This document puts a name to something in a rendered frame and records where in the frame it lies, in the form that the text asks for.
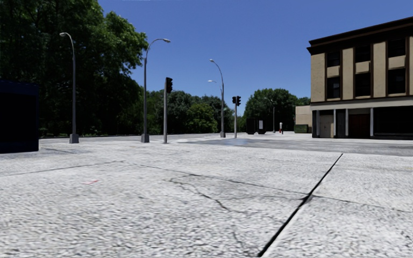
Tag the grey street lamp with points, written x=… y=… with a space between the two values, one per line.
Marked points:
x=145 y=96
x=273 y=119
x=74 y=96
x=215 y=82
x=222 y=106

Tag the traffic light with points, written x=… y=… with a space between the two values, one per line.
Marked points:
x=165 y=113
x=235 y=119

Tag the black bus shelter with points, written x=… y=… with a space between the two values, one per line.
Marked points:
x=255 y=126

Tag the trees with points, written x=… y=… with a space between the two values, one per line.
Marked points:
x=64 y=64

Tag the tan concrete building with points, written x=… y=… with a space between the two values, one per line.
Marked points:
x=361 y=80

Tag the blue booth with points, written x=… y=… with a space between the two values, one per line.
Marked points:
x=18 y=119

